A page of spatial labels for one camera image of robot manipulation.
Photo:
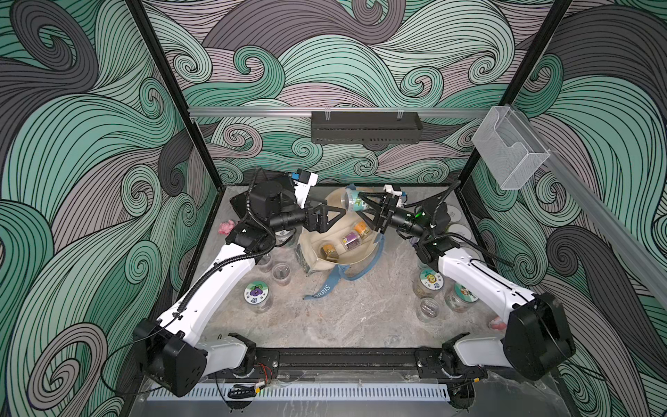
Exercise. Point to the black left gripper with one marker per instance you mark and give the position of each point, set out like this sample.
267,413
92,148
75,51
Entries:
317,224

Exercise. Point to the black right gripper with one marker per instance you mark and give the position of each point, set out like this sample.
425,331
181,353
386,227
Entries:
380,222

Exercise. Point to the teal bee label jar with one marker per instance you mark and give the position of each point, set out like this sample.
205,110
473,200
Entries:
352,201

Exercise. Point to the beige canvas tote bag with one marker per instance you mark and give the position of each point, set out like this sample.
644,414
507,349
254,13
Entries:
352,264

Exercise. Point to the purple white label jar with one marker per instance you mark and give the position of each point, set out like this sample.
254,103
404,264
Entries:
351,241

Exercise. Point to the green label seed jar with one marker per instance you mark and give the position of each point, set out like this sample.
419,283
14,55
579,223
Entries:
455,214

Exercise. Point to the clear plastic seed jar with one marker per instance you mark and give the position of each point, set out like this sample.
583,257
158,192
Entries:
281,274

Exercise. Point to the teal sunflower lid jar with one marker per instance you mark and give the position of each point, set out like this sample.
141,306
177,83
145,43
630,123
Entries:
428,283

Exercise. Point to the purple eggplant label jar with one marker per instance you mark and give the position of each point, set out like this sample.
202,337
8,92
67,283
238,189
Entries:
257,296

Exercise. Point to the clear teal rim jar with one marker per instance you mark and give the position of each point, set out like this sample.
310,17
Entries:
459,298

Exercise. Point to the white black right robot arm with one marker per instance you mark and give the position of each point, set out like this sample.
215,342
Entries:
538,337

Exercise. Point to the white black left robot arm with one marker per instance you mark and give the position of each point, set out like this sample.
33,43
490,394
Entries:
169,350

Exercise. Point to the orange label small jar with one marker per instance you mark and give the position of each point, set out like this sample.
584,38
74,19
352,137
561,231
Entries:
362,229

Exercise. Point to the pink red small toy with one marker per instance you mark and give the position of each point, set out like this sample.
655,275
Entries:
497,324

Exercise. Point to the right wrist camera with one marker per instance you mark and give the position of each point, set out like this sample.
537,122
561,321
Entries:
389,189

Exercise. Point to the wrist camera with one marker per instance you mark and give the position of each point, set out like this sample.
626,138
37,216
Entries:
389,189
303,181

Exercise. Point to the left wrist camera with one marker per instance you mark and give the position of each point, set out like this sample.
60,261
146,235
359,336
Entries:
303,181

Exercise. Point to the black perforated wall shelf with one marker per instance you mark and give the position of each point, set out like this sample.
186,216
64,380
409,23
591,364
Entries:
374,129

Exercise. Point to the clear acrylic wall box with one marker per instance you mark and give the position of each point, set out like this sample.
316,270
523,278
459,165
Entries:
510,147

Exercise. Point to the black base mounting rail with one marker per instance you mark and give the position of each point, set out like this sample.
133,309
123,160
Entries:
344,359

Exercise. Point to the aluminium wall rail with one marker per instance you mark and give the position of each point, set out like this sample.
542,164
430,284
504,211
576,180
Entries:
264,111

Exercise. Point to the white slotted cable duct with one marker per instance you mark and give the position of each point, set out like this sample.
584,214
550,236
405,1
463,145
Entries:
310,391

